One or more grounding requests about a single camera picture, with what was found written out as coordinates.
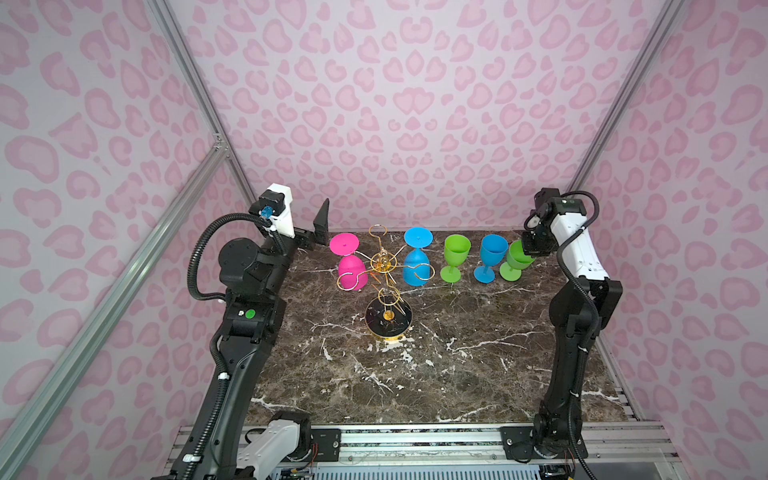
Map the aluminium diagonal frame bar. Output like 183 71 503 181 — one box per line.
1 144 229 479

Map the blue wine glass front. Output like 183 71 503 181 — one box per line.
473 234 509 284

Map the green wine glass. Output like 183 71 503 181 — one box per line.
440 234 471 284
499 240 534 282

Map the gold wire glass rack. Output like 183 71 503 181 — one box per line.
357 224 413 341

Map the blue wine glass back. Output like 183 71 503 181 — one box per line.
403 227 433 287

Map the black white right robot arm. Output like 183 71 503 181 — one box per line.
521 188 623 465

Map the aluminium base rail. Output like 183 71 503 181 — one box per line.
161 422 685 480

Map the magenta plastic wine glass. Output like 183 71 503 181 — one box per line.
329 233 368 291

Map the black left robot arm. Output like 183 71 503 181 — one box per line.
167 192 330 479

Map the blue wine glass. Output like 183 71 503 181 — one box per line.
403 227 433 287
473 234 509 284

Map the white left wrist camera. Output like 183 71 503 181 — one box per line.
249 183 295 238

